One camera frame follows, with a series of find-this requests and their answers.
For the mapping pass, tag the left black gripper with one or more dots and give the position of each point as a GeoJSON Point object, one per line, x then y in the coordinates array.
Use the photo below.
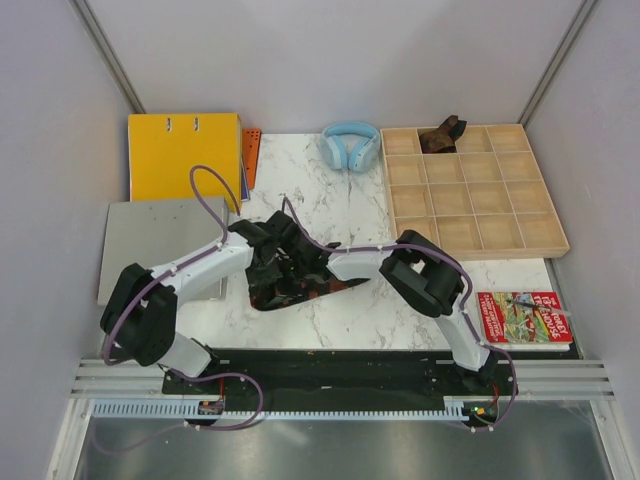
{"type": "Point", "coordinates": [266, 280]}

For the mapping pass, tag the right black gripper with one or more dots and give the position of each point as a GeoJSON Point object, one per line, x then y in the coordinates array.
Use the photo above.
{"type": "Point", "coordinates": [287, 260]}

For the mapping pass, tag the black orange floral tie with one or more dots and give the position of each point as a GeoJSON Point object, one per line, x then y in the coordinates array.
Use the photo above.
{"type": "Point", "coordinates": [291, 290]}

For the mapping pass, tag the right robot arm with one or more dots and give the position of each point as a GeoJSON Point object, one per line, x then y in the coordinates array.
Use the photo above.
{"type": "Point", "coordinates": [428, 279]}

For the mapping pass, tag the purple notebook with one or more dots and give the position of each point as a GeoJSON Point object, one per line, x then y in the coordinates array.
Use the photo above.
{"type": "Point", "coordinates": [245, 190]}

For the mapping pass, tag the light blue headphones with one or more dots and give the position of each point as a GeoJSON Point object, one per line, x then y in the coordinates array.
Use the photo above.
{"type": "Point", "coordinates": [353, 146]}

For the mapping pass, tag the orange perforated board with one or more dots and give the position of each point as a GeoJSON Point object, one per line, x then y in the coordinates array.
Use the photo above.
{"type": "Point", "coordinates": [251, 146]}

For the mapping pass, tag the brown rolled tie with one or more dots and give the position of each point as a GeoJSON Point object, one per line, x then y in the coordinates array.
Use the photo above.
{"type": "Point", "coordinates": [442, 140]}

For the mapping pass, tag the wooden compartment tray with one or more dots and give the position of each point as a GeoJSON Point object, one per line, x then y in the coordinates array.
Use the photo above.
{"type": "Point", "coordinates": [486, 200]}

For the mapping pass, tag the red treehouse book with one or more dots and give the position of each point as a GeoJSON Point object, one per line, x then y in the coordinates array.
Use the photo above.
{"type": "Point", "coordinates": [524, 321]}

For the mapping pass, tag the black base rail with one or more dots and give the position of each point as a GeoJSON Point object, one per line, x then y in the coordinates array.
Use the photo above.
{"type": "Point", "coordinates": [342, 378]}

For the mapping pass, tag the yellow ring binder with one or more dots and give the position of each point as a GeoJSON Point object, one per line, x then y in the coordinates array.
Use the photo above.
{"type": "Point", "coordinates": [163, 148]}

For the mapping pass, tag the white cable duct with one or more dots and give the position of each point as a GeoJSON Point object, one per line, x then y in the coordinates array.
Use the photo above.
{"type": "Point", "coordinates": [194, 411]}

